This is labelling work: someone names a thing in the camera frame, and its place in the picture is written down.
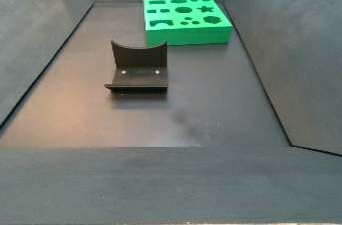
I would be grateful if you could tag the green shape sorting board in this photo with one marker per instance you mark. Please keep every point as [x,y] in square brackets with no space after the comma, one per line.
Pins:
[184,22]

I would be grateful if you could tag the black curved holder stand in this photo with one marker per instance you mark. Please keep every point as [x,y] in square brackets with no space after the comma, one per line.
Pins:
[140,68]

